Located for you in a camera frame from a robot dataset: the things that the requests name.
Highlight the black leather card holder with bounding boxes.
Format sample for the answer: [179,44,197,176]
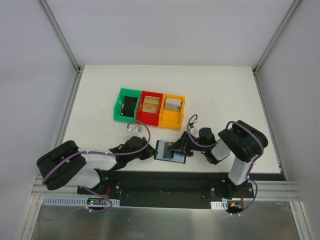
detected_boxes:
[153,140,186,164]

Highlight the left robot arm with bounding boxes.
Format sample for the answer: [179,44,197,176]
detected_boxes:
[36,136,157,195]

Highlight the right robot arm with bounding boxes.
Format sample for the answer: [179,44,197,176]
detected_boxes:
[168,120,269,200]

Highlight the black cards in green bin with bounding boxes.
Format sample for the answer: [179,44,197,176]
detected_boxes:
[120,96,138,118]

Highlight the white cards in orange bin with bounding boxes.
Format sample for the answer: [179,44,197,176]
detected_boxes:
[164,98,183,112]

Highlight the wooden cards in red bin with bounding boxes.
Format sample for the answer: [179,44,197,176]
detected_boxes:
[142,96,160,114]

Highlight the orange plastic bin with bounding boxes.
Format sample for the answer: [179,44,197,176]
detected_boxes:
[158,93,185,130]

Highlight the red plastic bin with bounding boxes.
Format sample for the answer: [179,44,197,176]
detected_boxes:
[136,91,164,126]

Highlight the green plastic bin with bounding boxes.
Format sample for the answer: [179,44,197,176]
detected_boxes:
[113,88,142,123]

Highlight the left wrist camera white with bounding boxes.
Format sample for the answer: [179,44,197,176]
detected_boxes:
[127,126,143,138]

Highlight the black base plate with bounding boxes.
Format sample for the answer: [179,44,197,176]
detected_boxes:
[74,169,256,209]

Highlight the right white cable duct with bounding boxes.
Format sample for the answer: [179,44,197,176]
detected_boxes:
[210,200,228,211]

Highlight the white cable duct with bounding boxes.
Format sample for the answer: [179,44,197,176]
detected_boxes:
[42,196,111,208]
[210,200,228,211]

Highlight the left white cable duct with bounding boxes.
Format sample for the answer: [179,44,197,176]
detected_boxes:
[42,196,111,208]

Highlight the aluminium front rail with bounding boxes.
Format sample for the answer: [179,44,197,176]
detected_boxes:
[31,176,303,202]

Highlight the left aluminium frame post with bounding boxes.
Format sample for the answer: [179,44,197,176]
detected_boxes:
[38,0,85,73]

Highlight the aluminium frame post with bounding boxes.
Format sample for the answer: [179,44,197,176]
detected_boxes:
[38,0,85,73]
[252,0,303,75]

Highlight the right aluminium frame post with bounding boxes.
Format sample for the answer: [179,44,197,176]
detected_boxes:
[252,0,303,75]

